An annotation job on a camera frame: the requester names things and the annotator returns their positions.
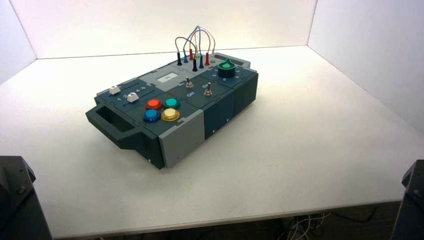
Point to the blue round push button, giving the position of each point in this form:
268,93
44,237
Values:
151,115

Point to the green rotary knob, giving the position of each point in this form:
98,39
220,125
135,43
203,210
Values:
226,68

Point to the green round push button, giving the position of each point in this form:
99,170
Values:
171,103

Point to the red round push button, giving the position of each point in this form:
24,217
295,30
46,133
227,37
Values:
154,104

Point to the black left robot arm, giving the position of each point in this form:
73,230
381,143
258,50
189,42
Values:
18,202

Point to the yellow round push button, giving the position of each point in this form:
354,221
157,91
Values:
170,114

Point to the white slider knob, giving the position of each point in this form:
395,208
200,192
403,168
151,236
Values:
132,97
114,89

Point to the dark grey control panel box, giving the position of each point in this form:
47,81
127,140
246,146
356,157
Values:
185,132

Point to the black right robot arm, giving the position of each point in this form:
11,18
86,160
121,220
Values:
410,205

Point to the metal toggle switch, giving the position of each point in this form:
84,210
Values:
208,90
189,83

